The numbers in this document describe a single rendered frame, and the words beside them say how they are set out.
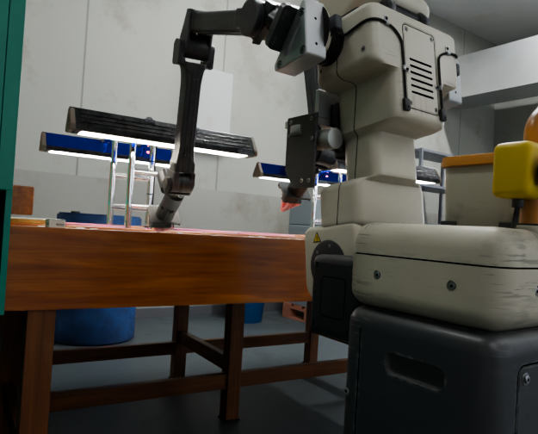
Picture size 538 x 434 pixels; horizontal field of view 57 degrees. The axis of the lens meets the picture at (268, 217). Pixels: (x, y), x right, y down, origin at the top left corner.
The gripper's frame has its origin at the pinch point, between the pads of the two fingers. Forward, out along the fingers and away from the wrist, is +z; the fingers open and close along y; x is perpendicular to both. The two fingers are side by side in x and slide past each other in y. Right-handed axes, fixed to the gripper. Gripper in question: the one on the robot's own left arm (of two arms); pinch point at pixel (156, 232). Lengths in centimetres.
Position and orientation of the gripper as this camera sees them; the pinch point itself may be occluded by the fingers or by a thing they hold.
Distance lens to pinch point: 168.3
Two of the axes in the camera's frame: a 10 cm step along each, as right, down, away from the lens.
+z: -4.5, 6.1, 6.5
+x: 2.9, 7.9, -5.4
